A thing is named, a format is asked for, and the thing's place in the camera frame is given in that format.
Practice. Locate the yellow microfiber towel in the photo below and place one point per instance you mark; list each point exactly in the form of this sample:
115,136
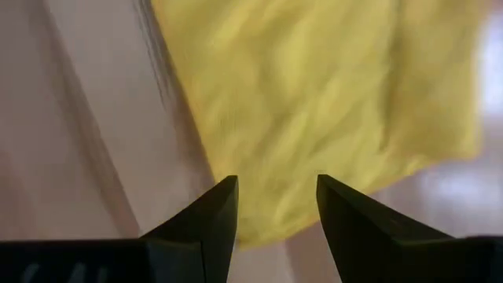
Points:
294,98

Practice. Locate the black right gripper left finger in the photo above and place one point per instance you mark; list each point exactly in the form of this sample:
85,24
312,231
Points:
216,220

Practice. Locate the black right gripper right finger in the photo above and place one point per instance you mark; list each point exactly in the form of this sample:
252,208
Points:
353,228

